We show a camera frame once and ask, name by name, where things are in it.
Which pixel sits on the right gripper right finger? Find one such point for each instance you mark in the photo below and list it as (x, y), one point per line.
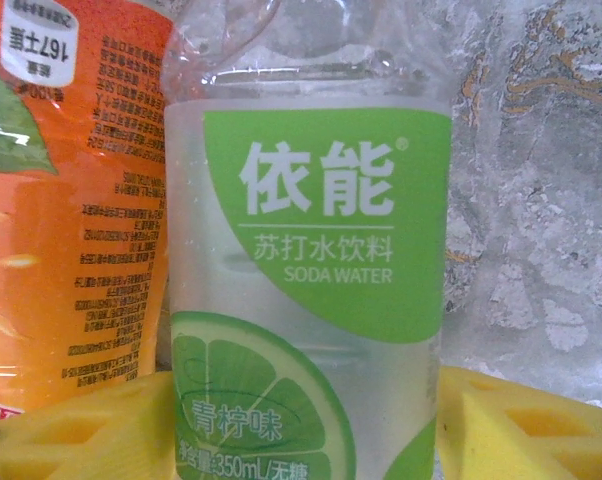
(531, 440)

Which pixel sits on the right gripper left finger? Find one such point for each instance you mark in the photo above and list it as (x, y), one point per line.
(71, 440)

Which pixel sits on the green label soda water bottle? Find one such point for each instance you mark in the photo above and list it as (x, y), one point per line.
(306, 225)

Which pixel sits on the orange juice bottle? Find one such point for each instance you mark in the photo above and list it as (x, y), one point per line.
(56, 225)

